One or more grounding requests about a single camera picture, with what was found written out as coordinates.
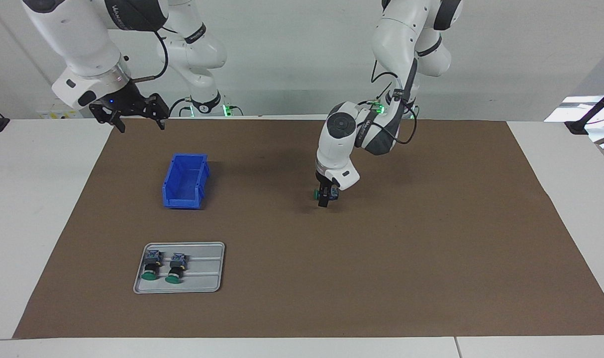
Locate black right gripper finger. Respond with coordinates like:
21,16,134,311
89,101,126,134
143,93,169,131

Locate blue plastic storage bin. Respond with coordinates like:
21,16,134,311
162,153,210,210

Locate brown paper table mat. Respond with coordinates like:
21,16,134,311
12,118,604,340

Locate grey metal tray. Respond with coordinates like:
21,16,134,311
133,242,226,294

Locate black angled stand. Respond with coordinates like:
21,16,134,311
565,82,604,136

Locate black right base cable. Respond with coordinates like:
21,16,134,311
168,97,193,118

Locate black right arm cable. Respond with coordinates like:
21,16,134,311
133,29,170,83

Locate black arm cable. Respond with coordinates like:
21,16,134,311
133,29,170,83
372,60,418,146

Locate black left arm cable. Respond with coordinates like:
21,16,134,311
372,60,418,146

